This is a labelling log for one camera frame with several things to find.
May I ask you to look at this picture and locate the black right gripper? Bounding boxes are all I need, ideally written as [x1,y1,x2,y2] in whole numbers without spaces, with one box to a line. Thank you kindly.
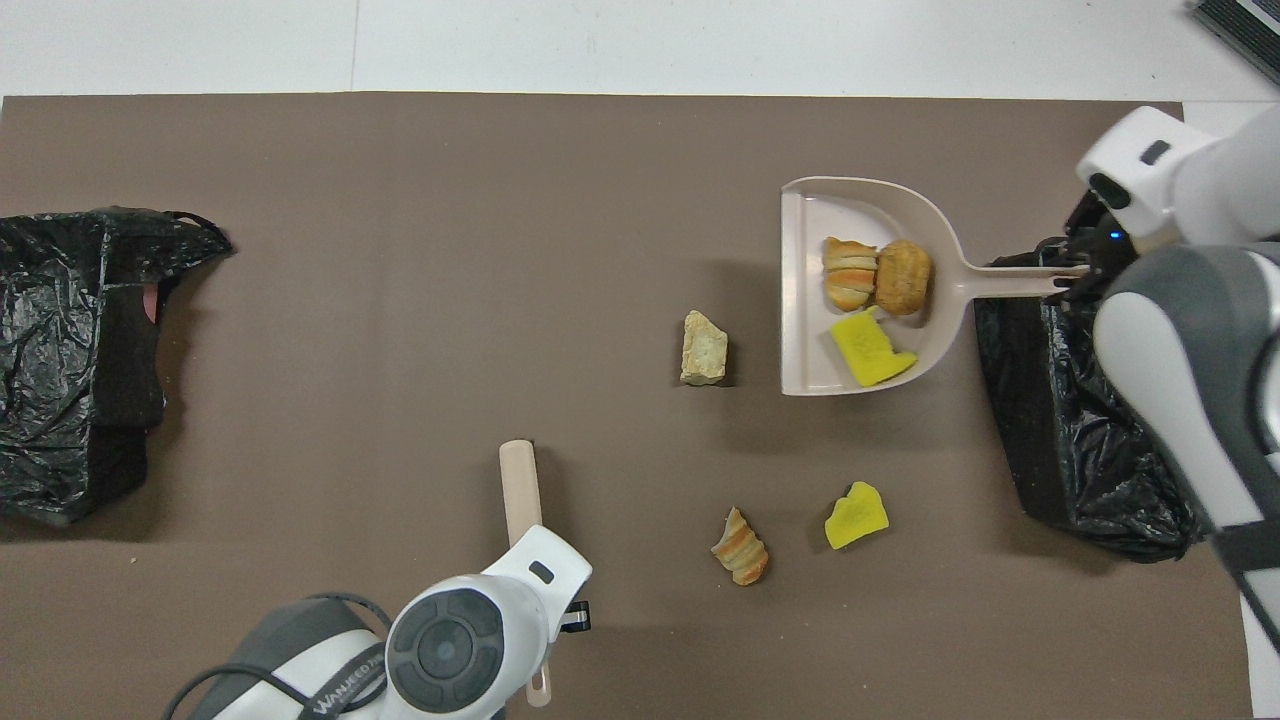
[1060,189,1141,304]

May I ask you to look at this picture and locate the beige brush with black bristles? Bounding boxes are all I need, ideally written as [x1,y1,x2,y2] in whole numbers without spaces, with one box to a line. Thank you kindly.
[498,439,554,709]

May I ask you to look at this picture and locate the small orange croissant piece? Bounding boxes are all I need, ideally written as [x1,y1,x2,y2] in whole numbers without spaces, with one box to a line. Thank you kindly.
[710,506,771,588]

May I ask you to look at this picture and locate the brown bread roll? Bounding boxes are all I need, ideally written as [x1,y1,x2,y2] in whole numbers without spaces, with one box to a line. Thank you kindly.
[875,238,934,318]

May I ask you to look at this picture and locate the yellow sponge piece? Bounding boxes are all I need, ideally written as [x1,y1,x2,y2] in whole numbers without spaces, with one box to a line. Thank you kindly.
[824,481,890,552]
[829,306,919,389]

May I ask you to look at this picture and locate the striped croissant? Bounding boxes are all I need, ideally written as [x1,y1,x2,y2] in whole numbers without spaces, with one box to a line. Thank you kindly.
[822,236,880,314]

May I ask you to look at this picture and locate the beige plastic dustpan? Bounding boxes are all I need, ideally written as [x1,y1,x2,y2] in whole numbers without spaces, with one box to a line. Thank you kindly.
[779,176,1093,398]

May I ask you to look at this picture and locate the pale bread chunk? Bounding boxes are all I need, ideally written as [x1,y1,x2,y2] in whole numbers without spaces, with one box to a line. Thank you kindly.
[679,309,730,388]

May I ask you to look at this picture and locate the boxy black bag-lined bin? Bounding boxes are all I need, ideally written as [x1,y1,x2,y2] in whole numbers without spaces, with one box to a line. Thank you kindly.
[973,240,1216,564]

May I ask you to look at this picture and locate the crumpled black bag-lined bin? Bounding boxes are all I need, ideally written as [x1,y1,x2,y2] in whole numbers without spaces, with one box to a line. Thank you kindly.
[0,206,237,526]

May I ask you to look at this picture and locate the dark ribbed panel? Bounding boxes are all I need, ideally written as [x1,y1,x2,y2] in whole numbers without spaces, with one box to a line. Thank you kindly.
[1190,0,1280,87]

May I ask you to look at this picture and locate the brown table mat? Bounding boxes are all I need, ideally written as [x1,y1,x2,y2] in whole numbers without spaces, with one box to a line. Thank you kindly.
[0,92,1254,720]

